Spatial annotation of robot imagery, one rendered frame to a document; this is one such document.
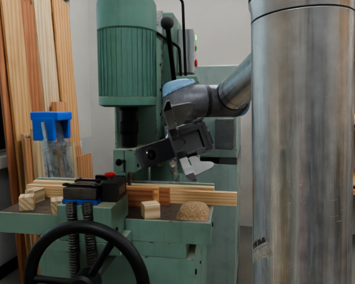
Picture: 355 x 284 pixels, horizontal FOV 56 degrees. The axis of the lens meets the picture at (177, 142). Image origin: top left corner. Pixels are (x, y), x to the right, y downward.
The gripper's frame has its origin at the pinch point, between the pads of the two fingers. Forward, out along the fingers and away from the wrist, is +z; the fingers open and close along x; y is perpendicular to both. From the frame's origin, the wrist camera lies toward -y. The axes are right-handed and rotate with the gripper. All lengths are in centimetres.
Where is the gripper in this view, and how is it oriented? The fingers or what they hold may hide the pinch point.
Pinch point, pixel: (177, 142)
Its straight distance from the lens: 59.5
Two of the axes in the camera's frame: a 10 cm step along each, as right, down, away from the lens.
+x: 3.2, 9.5, -0.4
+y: 9.5, -3.2, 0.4
